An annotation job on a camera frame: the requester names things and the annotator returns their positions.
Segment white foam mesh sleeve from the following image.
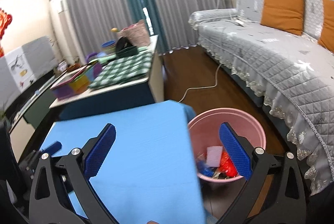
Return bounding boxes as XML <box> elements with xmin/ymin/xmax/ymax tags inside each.
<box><xmin>206</xmin><ymin>146</ymin><xmax>223</xmax><ymax>167</ymax></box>

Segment small photo frame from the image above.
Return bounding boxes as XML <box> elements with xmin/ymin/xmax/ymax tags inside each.
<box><xmin>57</xmin><ymin>60</ymin><xmax>67</xmax><ymax>72</ymax></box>

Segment grey covered sofa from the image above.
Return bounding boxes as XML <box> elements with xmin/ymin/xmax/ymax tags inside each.
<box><xmin>189</xmin><ymin>0</ymin><xmax>333</xmax><ymax>195</ymax></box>

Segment orange cushion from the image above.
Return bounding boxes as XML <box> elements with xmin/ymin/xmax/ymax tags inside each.
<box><xmin>318</xmin><ymin>0</ymin><xmax>334</xmax><ymax>52</ymax></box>
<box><xmin>260</xmin><ymin>0</ymin><xmax>305</xmax><ymax>36</ymax></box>

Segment pink woven basket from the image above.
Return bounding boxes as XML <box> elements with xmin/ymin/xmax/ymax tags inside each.
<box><xmin>117</xmin><ymin>19</ymin><xmax>150</xmax><ymax>47</ymax></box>

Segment pink trash bucket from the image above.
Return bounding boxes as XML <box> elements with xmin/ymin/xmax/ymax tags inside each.
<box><xmin>188</xmin><ymin>107</ymin><xmax>266</xmax><ymax>183</ymax></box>

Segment black hat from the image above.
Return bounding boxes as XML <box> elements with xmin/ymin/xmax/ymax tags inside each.
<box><xmin>115</xmin><ymin>37</ymin><xmax>134</xmax><ymax>53</ymax></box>

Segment white power cable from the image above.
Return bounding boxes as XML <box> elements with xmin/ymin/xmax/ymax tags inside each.
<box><xmin>178</xmin><ymin>8</ymin><xmax>246</xmax><ymax>104</ymax></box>

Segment stacked coloured bowls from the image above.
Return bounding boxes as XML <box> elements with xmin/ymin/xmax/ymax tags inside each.
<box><xmin>101</xmin><ymin>40</ymin><xmax>117</xmax><ymax>54</ymax></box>

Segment grey covered television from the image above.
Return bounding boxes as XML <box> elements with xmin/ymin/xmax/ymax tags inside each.
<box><xmin>0</xmin><ymin>36</ymin><xmax>58</xmax><ymax>110</ymax></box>

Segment red plastic bag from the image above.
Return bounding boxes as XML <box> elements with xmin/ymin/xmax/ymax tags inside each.
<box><xmin>219</xmin><ymin>151</ymin><xmax>238</xmax><ymax>178</ymax></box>

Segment white dark coffee table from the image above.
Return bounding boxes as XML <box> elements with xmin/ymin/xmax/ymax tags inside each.
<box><xmin>49</xmin><ymin>35</ymin><xmax>164</xmax><ymax>120</ymax></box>

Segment blue foam mat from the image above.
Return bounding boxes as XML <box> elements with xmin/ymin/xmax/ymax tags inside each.
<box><xmin>42</xmin><ymin>101</ymin><xmax>205</xmax><ymax>223</ymax></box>

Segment red chinese knot decoration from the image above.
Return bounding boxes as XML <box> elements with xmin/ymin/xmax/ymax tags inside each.
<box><xmin>0</xmin><ymin>9</ymin><xmax>13</xmax><ymax>41</ymax></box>

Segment brown plush toy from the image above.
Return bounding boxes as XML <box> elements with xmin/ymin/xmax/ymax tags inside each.
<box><xmin>67</xmin><ymin>63</ymin><xmax>81</xmax><ymax>72</ymax></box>

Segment blue plastic bag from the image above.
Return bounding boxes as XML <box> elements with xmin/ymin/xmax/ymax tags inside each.
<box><xmin>196</xmin><ymin>160</ymin><xmax>215</xmax><ymax>178</ymax></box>

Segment white floor air conditioner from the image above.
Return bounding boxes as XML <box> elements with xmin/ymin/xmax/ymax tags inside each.
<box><xmin>49</xmin><ymin>0</ymin><xmax>86</xmax><ymax>65</ymax></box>

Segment colourful storage box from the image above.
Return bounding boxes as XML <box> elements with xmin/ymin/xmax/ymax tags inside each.
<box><xmin>50</xmin><ymin>62</ymin><xmax>102</xmax><ymax>99</ymax></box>

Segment dark green tray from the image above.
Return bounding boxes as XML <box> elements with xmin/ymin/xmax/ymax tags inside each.
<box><xmin>116</xmin><ymin>46</ymin><xmax>139</xmax><ymax>59</ymax></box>

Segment green checked cloth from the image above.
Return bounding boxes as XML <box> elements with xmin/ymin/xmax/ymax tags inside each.
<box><xmin>89</xmin><ymin>51</ymin><xmax>153</xmax><ymax>89</ymax></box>

